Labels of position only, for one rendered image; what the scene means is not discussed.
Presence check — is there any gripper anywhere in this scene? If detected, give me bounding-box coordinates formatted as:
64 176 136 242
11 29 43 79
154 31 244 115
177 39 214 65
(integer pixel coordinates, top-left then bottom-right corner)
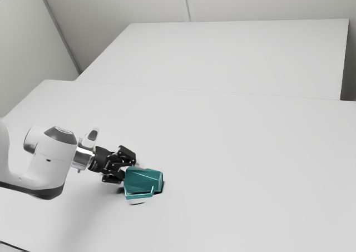
88 145 137 184

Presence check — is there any teal faceted mug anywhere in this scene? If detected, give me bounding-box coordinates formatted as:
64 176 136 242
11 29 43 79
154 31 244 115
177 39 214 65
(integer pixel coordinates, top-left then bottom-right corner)
122 166 165 201

